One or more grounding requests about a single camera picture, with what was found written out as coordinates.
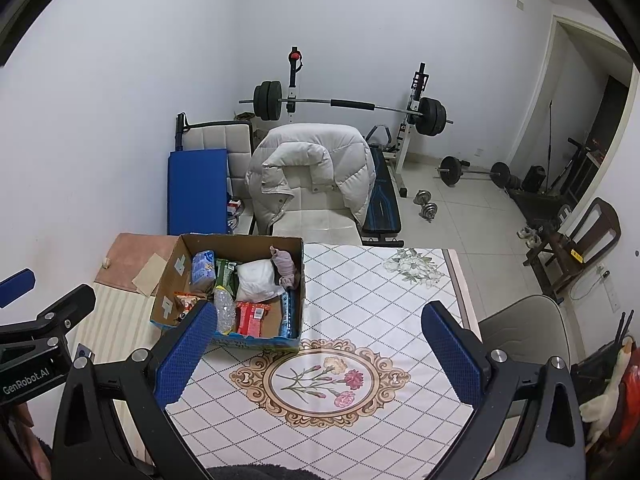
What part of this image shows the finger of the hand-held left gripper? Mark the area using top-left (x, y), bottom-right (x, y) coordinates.
top-left (0, 269), bottom-right (37, 309)
top-left (0, 285), bottom-right (96, 341)

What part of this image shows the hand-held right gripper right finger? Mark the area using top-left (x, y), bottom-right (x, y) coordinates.
top-left (421, 302), bottom-right (586, 480)

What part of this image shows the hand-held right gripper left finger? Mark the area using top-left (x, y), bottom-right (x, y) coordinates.
top-left (52, 301), bottom-right (218, 480)

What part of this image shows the orange snack packet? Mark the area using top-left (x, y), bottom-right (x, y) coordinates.
top-left (174, 292), bottom-right (208, 322)

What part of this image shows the clear crinkled plastic packet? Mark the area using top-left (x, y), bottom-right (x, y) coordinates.
top-left (214, 285), bottom-right (237, 335)

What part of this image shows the cardboard box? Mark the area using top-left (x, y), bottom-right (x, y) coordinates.
top-left (150, 233), bottom-right (306, 352)

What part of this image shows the red snack packet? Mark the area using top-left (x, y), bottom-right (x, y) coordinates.
top-left (235, 301), bottom-right (272, 338)

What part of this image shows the blue tissue pack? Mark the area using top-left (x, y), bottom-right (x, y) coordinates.
top-left (190, 250), bottom-right (217, 286)

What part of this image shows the green packet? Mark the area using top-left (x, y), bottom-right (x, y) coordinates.
top-left (214, 259), bottom-right (242, 295)

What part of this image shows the white plastic pack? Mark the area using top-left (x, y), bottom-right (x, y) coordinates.
top-left (235, 259), bottom-right (283, 303)

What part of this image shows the blue white strip packet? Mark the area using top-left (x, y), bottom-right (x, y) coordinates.
top-left (281, 287), bottom-right (297, 339)

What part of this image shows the purple pink cloth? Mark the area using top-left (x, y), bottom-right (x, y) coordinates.
top-left (269, 246), bottom-right (300, 290)

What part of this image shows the pink cloth mat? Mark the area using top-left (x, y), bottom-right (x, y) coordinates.
top-left (95, 232), bottom-right (180, 293)

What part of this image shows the beige plastic chair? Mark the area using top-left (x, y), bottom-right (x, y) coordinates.
top-left (477, 295), bottom-right (573, 376)

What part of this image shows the beige cardboard piece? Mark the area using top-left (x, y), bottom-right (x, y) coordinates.
top-left (132, 253), bottom-right (168, 297)

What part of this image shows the person's dark fleece clothing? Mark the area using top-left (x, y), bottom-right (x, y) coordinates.
top-left (207, 462), bottom-right (301, 480)

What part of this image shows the black router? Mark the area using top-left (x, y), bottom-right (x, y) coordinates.
top-left (570, 310), bottom-right (636, 386)

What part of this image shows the white goose toy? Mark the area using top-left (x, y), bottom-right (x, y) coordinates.
top-left (580, 337), bottom-right (638, 448)

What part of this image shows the blue folded mat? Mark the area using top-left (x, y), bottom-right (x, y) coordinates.
top-left (166, 148), bottom-right (231, 236)

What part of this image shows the black blue weight bench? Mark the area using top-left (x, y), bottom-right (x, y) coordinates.
top-left (361, 125), bottom-right (403, 247)

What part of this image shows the dark low bench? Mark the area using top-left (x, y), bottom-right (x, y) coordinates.
top-left (510, 187), bottom-right (576, 226)

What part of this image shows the short barbell with black plates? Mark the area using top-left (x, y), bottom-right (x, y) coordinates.
top-left (434, 156), bottom-right (512, 190)

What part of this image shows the red bag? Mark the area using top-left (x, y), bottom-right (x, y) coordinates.
top-left (617, 365), bottom-right (640, 443)

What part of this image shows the white leather chair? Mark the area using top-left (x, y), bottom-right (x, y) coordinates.
top-left (250, 125), bottom-right (363, 247)

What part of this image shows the black bag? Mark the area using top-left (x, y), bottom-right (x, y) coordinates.
top-left (521, 165), bottom-right (547, 193)

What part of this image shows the dark wooden chair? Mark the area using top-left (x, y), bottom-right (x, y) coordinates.
top-left (522, 197), bottom-right (622, 303)

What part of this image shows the white down jacket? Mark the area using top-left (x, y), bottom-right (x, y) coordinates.
top-left (245, 124), bottom-right (377, 235)

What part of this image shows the white padded chair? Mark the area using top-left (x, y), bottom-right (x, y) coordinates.
top-left (186, 122), bottom-right (252, 196)

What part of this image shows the black scooter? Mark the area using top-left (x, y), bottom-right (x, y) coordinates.
top-left (547, 137), bottom-right (601, 198)

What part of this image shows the long black stick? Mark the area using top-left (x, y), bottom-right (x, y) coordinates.
top-left (545, 101), bottom-right (555, 186)

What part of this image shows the long barbell with black plates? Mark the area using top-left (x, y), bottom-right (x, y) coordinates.
top-left (238, 81), bottom-right (454, 137)

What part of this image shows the white barbell rack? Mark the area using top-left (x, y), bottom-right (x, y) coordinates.
top-left (285, 46), bottom-right (431, 196)

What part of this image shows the black power cable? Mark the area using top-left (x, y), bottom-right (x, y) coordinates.
top-left (570, 267), bottom-right (613, 301)

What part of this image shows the black metal handle bar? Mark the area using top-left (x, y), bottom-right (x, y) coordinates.
top-left (175, 112), bottom-right (241, 151)

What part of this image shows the white door frame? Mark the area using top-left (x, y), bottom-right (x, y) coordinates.
top-left (507, 15), bottom-right (636, 171)

